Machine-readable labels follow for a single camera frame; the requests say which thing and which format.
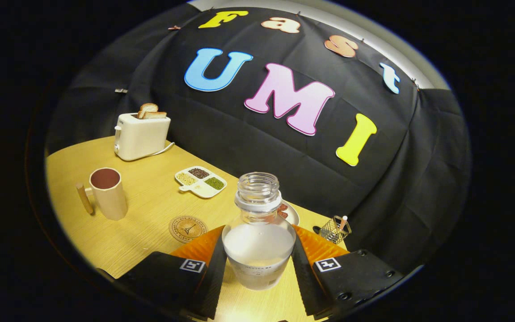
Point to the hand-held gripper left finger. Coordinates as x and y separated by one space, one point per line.
215 286

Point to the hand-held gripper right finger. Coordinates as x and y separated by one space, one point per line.
304 281

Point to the clear juice bottle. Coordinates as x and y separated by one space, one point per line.
257 250

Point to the round cork coaster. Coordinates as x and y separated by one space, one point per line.
187 229

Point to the small black round object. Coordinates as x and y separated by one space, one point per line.
317 230

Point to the white round plate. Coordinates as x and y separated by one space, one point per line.
293 214

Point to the light slender stick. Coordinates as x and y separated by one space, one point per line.
343 222

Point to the white divided dish with grains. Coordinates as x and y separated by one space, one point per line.
201 188

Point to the wooden table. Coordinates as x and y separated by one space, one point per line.
145 192

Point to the black backdrop cloth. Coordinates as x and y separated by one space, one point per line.
248 143

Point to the white toaster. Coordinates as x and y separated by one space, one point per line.
143 138

